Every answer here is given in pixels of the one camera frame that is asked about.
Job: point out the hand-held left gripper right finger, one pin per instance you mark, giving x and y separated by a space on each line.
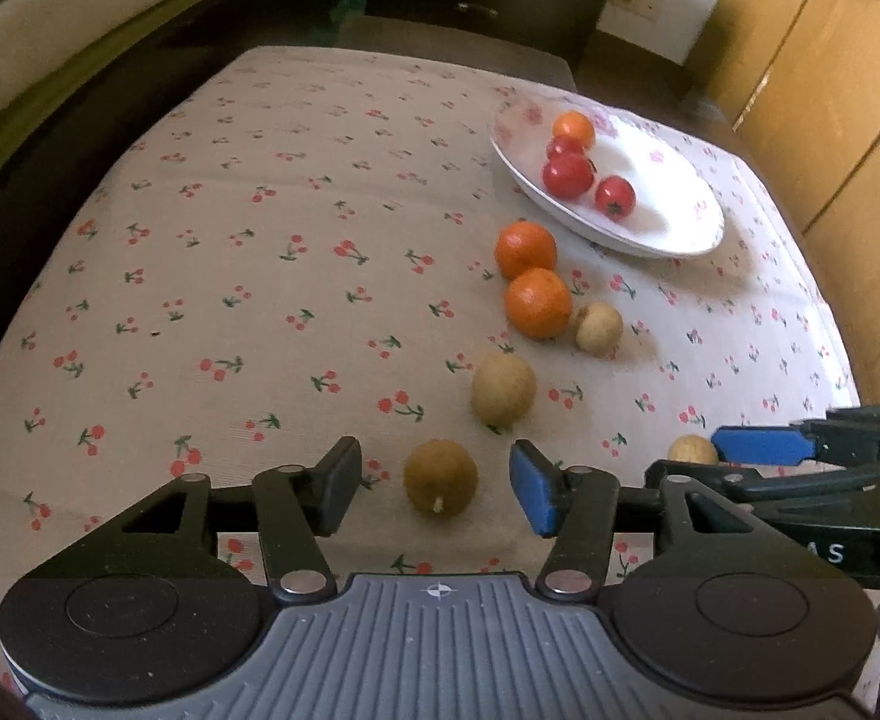
533 491

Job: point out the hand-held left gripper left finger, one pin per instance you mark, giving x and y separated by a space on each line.
338 484

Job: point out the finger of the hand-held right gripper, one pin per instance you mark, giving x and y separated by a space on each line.
762 444
724 476

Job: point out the brown longan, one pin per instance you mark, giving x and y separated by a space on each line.
503 388
693 450
599 328
440 477

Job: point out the orange mandarin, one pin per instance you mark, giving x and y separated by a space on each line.
537 304
526 249

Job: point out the white floral plate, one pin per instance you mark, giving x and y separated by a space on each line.
665 195

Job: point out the red cherry tomato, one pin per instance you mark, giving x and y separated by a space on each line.
615 196
567 174
560 144

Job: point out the orange cherry tomato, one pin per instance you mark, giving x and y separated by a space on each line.
573 129

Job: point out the cherry print tablecloth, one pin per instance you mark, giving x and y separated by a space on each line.
260 277

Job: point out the wooden wardrobe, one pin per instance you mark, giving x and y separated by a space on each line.
822 90

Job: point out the green plastic bag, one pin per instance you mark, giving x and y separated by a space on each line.
346 7

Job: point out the dark wooden bed frame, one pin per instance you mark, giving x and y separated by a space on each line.
110 127

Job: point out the wall socket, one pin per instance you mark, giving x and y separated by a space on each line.
638 4

